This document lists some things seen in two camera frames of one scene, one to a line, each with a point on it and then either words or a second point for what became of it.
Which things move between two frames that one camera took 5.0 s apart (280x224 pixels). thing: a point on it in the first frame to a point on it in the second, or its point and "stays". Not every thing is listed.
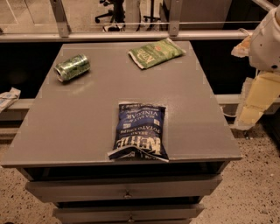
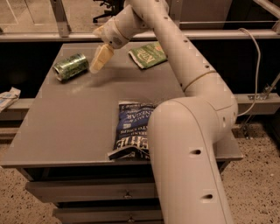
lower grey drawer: x=128 y=213 stays
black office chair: x=117 y=12 stays
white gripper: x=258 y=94 to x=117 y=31
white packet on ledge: x=8 y=98 stays
